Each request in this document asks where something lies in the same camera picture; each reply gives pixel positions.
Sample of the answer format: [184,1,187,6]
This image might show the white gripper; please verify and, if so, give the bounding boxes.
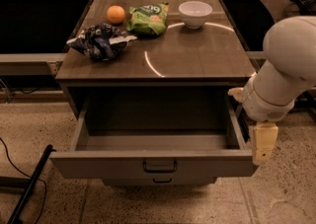
[228,77,294,166]

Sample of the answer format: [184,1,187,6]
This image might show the grey top drawer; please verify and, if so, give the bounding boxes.
[51,93,257,179]

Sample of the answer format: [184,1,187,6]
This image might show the grey drawer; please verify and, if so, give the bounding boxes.
[51,93,257,179]
[102,177,217,187]

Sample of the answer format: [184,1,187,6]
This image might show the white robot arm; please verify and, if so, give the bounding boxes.
[228,16,316,166]

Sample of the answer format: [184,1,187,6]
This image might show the grey bottom drawer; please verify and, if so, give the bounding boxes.
[102,177,217,187]

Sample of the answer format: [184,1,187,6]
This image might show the grey drawer cabinet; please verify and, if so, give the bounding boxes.
[54,0,259,187]

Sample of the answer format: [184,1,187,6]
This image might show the white bowl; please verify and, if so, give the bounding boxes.
[179,1,212,29]

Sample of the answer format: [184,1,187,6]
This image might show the green snack bag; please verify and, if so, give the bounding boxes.
[126,2,169,36]

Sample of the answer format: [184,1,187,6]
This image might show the blue crumpled chip bag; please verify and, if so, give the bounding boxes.
[66,23,136,61]

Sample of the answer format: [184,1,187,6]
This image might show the orange fruit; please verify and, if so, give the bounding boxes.
[107,5,125,25]

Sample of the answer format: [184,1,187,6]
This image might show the black metal stand leg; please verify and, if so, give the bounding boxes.
[0,144,55,224]

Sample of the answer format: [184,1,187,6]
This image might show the black floor cable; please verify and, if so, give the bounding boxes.
[0,137,47,224]

